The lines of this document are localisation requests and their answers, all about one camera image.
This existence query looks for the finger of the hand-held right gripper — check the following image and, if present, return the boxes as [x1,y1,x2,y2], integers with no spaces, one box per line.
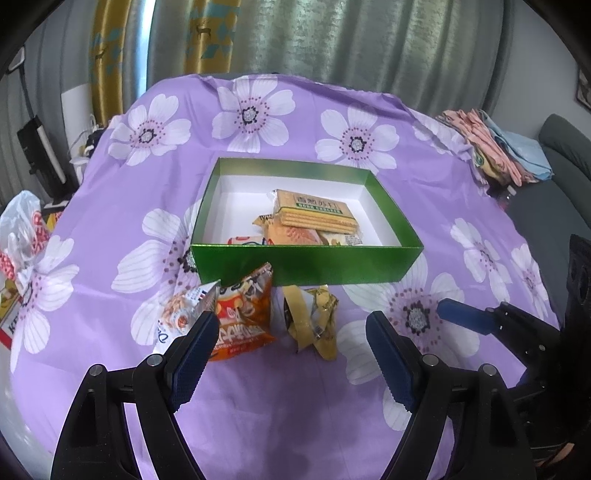
[436,298,561,370]

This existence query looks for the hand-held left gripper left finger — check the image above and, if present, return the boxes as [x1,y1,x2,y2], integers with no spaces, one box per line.
[51,310,220,480]

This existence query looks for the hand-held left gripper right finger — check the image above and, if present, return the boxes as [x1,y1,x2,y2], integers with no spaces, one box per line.
[365,310,539,480]

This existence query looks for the peanut snack packet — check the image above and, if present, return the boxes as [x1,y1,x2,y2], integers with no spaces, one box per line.
[159,281,221,337]

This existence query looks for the orange panda snack packet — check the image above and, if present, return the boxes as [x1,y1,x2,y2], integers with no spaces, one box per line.
[208,262,278,363]

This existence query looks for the gold snack packet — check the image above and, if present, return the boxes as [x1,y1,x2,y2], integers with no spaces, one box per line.
[283,285,340,361]

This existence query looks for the green cardboard box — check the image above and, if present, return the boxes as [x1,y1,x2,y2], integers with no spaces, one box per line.
[190,157,424,288]

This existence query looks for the beige barcode snack packet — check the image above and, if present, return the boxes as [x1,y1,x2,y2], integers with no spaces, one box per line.
[318,229,365,247]

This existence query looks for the yellow orange snack packet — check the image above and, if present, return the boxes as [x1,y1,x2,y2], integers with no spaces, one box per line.
[253,213,324,246]

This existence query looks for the green-label cracker packet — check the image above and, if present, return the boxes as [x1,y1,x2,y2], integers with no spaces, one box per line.
[270,188,361,232]

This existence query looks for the grey sofa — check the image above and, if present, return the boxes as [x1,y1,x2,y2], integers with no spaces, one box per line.
[501,114,591,333]

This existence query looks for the light blue cloth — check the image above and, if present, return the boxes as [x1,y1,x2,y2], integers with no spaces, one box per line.
[485,120,555,183]

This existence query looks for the yellow patterned cloth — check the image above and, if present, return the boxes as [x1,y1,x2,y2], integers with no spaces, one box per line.
[471,148,504,178]

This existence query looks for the pile of folded clothes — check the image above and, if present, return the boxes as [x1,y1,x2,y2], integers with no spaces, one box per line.
[436,108,532,188]

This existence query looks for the red white carton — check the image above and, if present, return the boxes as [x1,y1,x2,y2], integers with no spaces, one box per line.
[0,277,28,352]

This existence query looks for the white plastic bag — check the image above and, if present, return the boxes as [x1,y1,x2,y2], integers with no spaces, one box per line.
[0,190,51,296]

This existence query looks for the purple floral blanket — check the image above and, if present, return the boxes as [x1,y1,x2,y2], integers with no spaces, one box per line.
[9,73,561,480]

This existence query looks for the black flat device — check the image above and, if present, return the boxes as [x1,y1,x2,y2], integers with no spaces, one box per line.
[17,116,68,197]

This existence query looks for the white board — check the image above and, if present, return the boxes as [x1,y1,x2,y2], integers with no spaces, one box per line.
[60,83,100,134]

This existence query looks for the grey curtain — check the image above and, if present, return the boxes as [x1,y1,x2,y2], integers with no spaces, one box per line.
[23,0,583,116]

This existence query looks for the yellow patterned curtain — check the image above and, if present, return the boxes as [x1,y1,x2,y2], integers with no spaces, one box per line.
[90,0,241,127]

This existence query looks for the tangle of cables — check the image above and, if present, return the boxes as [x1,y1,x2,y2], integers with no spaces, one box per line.
[69,115,109,167]

